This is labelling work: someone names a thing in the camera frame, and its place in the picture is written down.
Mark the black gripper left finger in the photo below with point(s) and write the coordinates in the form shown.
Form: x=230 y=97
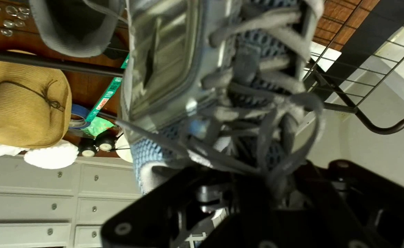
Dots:
x=165 y=207

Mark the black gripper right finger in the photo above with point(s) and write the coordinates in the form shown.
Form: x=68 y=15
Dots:
x=372 y=207

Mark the white disc with black knob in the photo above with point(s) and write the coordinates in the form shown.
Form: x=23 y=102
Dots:
x=125 y=146

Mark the small round white tealight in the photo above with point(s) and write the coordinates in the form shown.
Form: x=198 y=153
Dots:
x=106 y=146
x=89 y=152

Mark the green crumpled wrapper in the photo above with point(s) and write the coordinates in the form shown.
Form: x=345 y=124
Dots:
x=99 y=128

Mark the green white tube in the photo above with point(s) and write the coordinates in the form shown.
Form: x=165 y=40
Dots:
x=110 y=94

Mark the white crumpled lump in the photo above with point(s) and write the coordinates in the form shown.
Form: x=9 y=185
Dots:
x=50 y=156

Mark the blue tape roll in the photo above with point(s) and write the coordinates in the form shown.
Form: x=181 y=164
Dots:
x=78 y=113

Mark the tan straw hat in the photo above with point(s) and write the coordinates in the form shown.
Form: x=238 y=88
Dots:
x=23 y=101

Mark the clear glass gems cluster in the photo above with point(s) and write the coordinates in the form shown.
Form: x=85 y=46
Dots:
x=9 y=15

